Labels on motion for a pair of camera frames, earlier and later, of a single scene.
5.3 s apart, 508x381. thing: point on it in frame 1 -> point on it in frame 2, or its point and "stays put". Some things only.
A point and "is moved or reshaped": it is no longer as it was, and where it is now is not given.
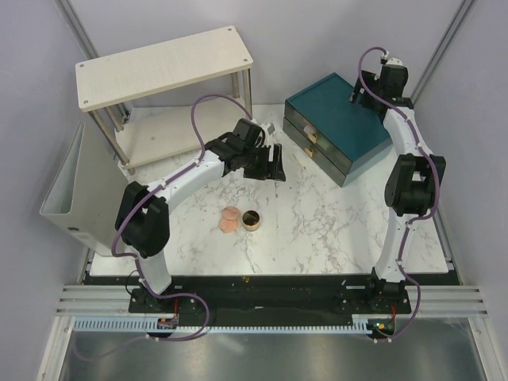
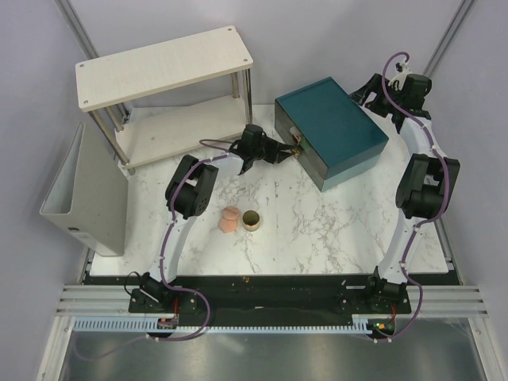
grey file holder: (85, 199) stays put
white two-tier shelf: (143, 100) stays put
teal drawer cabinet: (340, 136) is moved or reshaped
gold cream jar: (251, 220) stays put
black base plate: (267, 296) stays put
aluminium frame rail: (459, 19) stays put
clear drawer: (317, 136) -> (305, 147)
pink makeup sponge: (228, 221) stays put
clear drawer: (329, 167) -> (302, 154)
